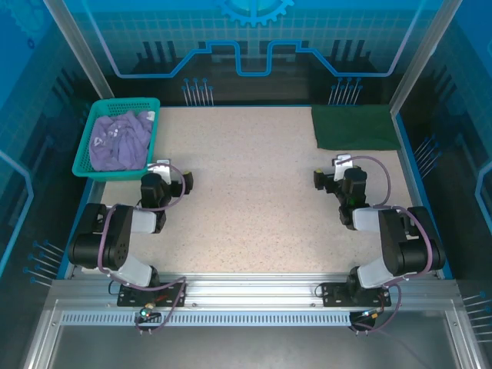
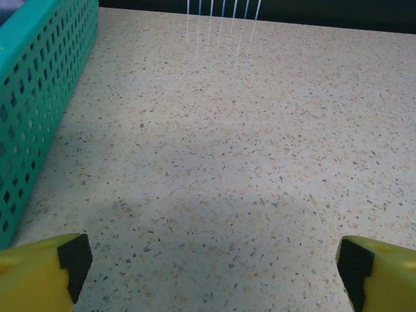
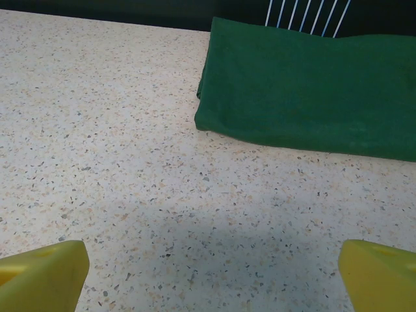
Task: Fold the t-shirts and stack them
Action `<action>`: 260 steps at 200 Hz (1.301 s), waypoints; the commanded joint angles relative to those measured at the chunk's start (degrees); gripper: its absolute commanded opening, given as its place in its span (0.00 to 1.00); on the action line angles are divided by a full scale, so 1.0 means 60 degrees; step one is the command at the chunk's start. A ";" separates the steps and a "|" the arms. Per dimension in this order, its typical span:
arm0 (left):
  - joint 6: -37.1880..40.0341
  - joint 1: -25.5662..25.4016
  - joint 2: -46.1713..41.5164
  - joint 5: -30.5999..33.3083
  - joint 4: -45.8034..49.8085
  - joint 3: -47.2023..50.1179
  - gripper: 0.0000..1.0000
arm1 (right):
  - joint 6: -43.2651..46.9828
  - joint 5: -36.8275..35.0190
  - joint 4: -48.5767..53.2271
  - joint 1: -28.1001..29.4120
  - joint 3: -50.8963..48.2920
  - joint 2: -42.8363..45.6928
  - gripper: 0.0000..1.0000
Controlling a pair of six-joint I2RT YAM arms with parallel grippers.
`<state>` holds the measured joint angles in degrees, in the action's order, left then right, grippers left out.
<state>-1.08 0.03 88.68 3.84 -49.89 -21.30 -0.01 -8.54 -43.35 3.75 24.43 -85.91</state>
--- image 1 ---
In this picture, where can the purple t-shirt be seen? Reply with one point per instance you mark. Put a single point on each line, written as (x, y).
(119, 142)

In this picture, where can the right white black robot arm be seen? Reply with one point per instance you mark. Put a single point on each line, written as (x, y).
(396, 238)

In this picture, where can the black base plate right arm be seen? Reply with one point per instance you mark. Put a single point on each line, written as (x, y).
(332, 294)

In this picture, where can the black base plate left arm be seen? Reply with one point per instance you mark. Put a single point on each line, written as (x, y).
(175, 294)

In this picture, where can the folded dark green t-shirt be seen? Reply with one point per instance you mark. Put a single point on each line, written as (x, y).
(353, 127)

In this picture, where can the teal plastic basket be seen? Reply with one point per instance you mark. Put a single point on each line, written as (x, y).
(86, 153)

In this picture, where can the small adapter with green light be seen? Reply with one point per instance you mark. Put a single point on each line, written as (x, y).
(148, 312)
(372, 314)

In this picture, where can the aluminium mounting rail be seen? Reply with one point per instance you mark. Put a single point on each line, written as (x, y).
(250, 288)

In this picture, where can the aluminium frame post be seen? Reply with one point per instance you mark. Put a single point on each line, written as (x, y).
(77, 46)
(421, 54)

